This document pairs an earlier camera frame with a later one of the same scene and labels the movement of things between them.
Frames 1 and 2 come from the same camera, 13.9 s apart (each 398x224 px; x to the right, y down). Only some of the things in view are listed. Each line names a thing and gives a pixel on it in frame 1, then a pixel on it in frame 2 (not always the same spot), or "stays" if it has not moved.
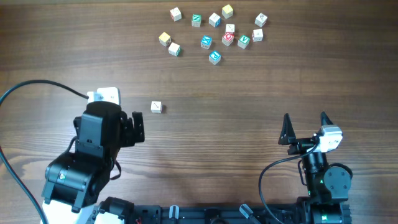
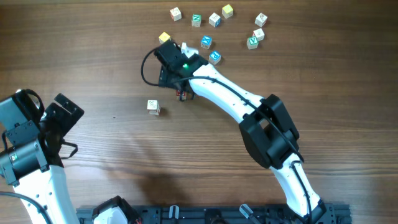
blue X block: [206, 42] stays
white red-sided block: [257, 36] stays
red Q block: [227, 38] -> [178, 93]
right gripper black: [288, 137] -> [165, 79]
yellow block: [165, 39] stays
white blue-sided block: [215, 20] stays
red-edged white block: [176, 14] stays
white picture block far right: [260, 20] stays
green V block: [243, 41] -> [252, 42]
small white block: [230, 28] -> [153, 104]
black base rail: [224, 214] stays
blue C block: [214, 57] stays
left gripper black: [130, 136] -> [68, 120]
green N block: [196, 20] stays
